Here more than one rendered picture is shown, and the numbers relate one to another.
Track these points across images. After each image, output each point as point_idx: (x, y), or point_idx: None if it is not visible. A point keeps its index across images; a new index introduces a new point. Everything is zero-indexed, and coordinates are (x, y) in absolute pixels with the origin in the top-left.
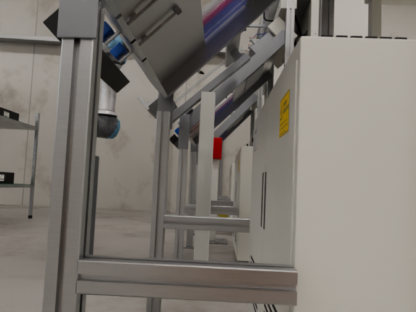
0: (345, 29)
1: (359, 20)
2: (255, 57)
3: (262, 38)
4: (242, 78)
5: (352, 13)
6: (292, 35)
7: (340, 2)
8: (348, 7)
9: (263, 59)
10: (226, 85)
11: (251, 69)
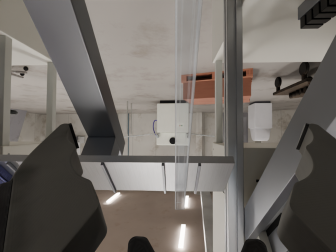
0: (219, 201)
1: (215, 207)
2: (269, 196)
3: (283, 251)
4: (287, 137)
5: (217, 218)
6: (225, 214)
7: (220, 240)
8: (218, 229)
9: (260, 185)
10: (325, 104)
11: (274, 165)
